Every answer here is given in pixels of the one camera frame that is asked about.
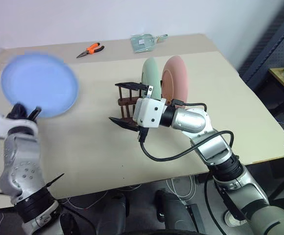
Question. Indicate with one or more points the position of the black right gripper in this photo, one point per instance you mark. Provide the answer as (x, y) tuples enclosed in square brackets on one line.
[(140, 128)]

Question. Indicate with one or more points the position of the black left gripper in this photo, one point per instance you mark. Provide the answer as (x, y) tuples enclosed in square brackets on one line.
[(17, 112)]

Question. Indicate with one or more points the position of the blue plate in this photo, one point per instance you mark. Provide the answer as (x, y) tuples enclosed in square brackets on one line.
[(39, 83)]

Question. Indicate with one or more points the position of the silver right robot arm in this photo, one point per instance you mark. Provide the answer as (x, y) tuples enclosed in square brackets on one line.
[(232, 171)]

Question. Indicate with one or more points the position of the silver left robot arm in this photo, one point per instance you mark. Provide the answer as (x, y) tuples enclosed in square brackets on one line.
[(22, 166)]

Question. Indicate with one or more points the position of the dark wooden dish rack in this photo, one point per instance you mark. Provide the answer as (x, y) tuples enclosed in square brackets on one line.
[(126, 102)]

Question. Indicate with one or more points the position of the dark blue pegboard rack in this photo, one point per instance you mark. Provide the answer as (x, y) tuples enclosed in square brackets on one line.
[(271, 36)]

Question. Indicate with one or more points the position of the green plate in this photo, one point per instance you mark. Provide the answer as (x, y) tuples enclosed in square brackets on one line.
[(151, 73)]

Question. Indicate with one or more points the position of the beige cardboard sheet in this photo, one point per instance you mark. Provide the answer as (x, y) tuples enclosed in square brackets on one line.
[(102, 147)]

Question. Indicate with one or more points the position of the pink plate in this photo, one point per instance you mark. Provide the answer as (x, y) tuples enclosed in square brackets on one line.
[(177, 78)]

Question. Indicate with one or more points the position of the clear plastic bag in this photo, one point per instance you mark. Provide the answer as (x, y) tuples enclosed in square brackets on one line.
[(143, 42)]

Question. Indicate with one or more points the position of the dark rounded shape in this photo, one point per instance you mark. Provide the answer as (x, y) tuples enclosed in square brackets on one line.
[(167, 205), (116, 213)]

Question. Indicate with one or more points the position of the black box on floor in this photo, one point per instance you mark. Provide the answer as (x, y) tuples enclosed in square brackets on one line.
[(196, 218)]

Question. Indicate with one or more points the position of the yellow wooden side table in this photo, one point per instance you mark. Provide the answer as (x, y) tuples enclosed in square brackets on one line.
[(282, 80)]

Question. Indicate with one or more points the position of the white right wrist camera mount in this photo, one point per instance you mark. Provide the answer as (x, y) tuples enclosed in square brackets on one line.
[(149, 112)]

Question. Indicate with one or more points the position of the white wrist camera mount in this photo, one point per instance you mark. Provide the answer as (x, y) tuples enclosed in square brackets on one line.
[(7, 124), (149, 112)]

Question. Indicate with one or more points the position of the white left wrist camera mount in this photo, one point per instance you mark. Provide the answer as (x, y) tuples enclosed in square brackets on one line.
[(7, 124)]

